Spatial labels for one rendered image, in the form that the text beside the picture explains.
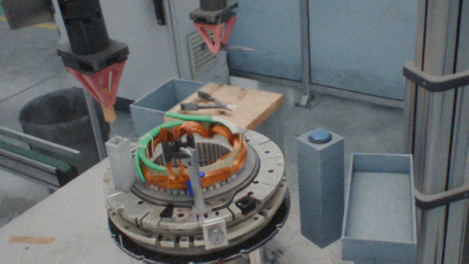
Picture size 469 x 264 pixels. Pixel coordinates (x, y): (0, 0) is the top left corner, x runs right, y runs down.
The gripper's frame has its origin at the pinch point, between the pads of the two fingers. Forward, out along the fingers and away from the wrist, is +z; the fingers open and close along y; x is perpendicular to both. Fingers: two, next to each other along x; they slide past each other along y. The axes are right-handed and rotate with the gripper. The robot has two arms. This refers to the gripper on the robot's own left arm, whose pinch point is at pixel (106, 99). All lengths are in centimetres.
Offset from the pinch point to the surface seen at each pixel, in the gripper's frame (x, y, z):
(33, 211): 0, -53, 50
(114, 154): -1.9, 0.9, 9.1
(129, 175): -0.9, 2.0, 13.7
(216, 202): 4.0, 17.4, 15.7
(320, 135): 38.0, 12.6, 24.2
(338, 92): 209, -103, 134
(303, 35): 209, -126, 101
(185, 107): 26.1, -14.4, 19.7
